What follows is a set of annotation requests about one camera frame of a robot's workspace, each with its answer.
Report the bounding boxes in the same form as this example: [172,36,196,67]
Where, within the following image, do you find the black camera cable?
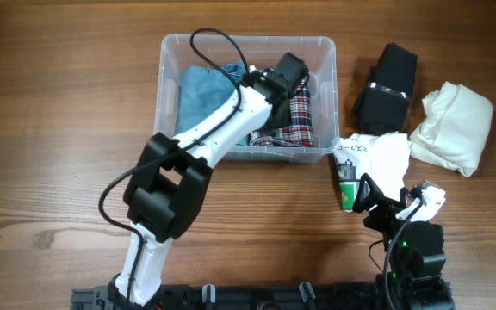
[98,27,251,305]
[368,195,425,310]

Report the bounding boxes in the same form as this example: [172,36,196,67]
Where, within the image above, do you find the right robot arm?
[352,173,456,310]

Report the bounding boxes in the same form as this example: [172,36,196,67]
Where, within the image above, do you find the right black camera cable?
[368,195,425,310]

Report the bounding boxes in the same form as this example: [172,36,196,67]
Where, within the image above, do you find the blue jeans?
[174,65,236,135]

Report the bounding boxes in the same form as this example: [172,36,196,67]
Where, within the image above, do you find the black garment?
[352,43,418,136]

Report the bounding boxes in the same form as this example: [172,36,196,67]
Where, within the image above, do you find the plaid shirt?
[248,77,315,147]

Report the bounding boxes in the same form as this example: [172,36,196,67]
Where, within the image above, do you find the cream garment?
[409,82,493,177]

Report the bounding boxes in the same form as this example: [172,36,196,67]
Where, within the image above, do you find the left black camera cable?
[98,27,251,305]

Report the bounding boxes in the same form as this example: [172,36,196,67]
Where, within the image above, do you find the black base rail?
[70,282,454,310]

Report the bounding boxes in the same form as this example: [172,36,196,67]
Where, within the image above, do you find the white printed t-shirt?
[332,133,410,212]

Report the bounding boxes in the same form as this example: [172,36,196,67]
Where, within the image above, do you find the clear plastic storage container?
[153,34,340,164]

